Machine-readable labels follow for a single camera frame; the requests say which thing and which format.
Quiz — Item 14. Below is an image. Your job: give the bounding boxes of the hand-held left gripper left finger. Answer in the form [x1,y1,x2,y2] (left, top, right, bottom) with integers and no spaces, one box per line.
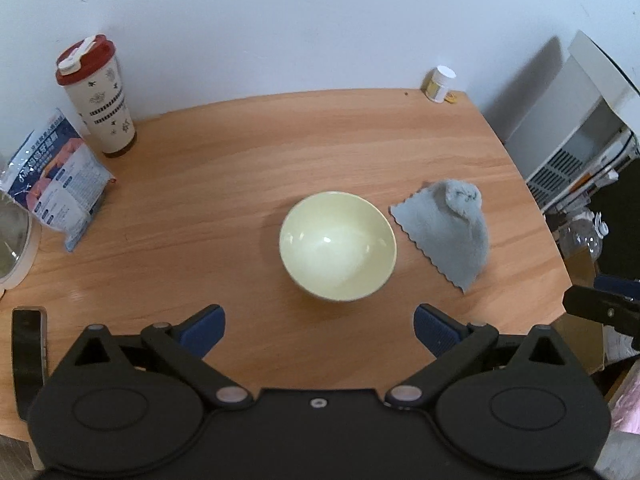
[70,304,253,408]

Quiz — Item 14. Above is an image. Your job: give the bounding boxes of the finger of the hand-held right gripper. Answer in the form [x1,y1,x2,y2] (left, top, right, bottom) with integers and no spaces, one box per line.
[562,276,640,351]

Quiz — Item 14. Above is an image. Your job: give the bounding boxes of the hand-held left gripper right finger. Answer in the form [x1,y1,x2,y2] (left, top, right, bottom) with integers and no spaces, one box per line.
[385,304,573,410]

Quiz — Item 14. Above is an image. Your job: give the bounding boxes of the pink and grey cleaning cloth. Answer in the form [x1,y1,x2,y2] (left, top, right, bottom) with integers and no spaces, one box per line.
[389,178,490,295]

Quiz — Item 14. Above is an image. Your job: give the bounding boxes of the pale yellow bowl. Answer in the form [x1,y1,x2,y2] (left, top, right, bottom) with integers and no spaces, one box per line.
[278,191,399,304]

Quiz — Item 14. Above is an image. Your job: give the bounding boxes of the clear plastic bottle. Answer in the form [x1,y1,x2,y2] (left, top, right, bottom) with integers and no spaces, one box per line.
[556,211,609,262]

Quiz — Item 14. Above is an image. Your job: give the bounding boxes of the black smartphone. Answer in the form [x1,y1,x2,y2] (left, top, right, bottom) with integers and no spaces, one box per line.
[11,306,50,421]

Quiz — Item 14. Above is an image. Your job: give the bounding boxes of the white appliance with vents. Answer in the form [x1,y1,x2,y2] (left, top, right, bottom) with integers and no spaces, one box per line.
[505,30,640,212]

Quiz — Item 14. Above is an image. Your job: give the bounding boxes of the blue printed packet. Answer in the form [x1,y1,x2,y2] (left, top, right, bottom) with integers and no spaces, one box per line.
[0,108,117,254]

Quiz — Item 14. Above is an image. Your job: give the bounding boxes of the glass pitcher with cream lid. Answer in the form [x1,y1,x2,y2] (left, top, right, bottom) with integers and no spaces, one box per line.
[0,192,42,292]

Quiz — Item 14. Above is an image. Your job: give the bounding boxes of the white tumbler with red lid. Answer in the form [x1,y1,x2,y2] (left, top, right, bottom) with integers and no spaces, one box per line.
[55,34,137,157]

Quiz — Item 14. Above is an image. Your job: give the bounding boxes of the small white-capped bottle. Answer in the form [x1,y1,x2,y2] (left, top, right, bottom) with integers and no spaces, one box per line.
[425,65,457,104]

